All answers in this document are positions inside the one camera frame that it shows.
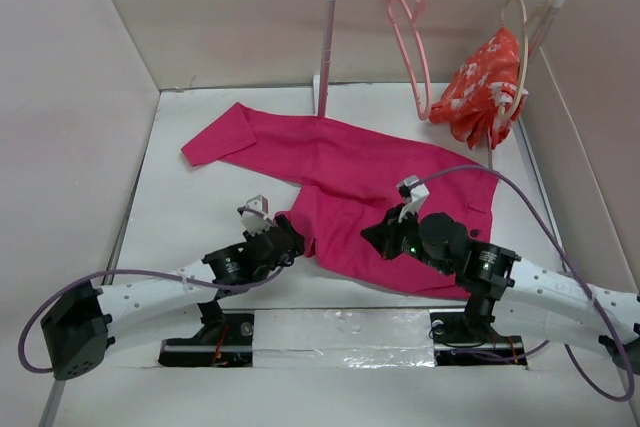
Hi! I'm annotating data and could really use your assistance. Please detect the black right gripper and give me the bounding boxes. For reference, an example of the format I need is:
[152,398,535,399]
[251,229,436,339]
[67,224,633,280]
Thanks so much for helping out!
[361,202,453,277]

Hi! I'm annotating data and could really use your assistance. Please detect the pink trousers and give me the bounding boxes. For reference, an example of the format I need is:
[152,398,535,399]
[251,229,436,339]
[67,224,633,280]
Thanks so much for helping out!
[181,103,498,300]

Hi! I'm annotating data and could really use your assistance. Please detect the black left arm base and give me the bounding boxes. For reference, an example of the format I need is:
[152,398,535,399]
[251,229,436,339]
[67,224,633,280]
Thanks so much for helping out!
[158,301,255,368]

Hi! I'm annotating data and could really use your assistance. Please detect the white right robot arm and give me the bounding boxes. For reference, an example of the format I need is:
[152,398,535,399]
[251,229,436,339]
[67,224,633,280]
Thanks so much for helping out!
[361,206,639,373]

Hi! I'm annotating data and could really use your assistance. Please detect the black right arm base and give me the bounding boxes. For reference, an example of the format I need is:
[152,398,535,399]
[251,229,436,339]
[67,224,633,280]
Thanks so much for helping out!
[428,304,528,367]

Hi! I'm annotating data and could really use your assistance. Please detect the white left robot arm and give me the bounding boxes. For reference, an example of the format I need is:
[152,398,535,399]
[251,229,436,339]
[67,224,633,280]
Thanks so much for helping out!
[40,215,304,381]

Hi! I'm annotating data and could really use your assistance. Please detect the beige wooden hanger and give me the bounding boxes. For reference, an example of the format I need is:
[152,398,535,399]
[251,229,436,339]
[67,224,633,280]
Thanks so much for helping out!
[498,0,553,121]

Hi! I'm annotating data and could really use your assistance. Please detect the pink plastic hanger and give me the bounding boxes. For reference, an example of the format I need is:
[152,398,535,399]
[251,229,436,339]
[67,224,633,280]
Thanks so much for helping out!
[386,0,433,121]

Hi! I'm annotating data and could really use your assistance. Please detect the orange floral garment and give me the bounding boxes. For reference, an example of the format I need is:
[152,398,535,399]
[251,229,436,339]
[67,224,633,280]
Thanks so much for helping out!
[429,27,528,149]

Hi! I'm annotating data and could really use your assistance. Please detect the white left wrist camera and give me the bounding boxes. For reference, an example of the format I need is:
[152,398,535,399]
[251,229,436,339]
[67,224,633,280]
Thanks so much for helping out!
[237,195,276,236]

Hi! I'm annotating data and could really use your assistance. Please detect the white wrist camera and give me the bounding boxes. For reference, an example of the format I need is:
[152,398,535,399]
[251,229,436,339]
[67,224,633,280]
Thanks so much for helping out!
[396,175,430,222]
[237,195,276,236]

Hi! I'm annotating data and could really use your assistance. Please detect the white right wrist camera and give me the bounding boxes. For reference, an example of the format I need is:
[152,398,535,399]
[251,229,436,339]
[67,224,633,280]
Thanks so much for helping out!
[396,175,430,222]

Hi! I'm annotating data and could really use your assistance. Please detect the metal rail left edge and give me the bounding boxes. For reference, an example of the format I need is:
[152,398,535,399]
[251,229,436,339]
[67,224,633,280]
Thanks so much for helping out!
[38,380,66,427]

